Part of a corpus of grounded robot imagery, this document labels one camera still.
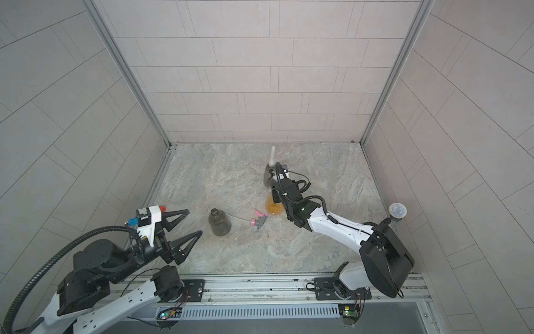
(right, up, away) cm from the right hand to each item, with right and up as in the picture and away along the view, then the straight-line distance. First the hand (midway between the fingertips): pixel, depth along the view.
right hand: (277, 182), depth 85 cm
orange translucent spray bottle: (-2, -12, +7) cm, 14 cm away
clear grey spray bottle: (-3, +2, -4) cm, 5 cm away
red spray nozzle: (-51, -12, +6) cm, 53 cm away
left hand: (-21, -8, -30) cm, 38 cm away
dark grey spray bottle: (-22, -15, -7) cm, 27 cm away
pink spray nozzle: (-7, -17, +2) cm, 18 cm away
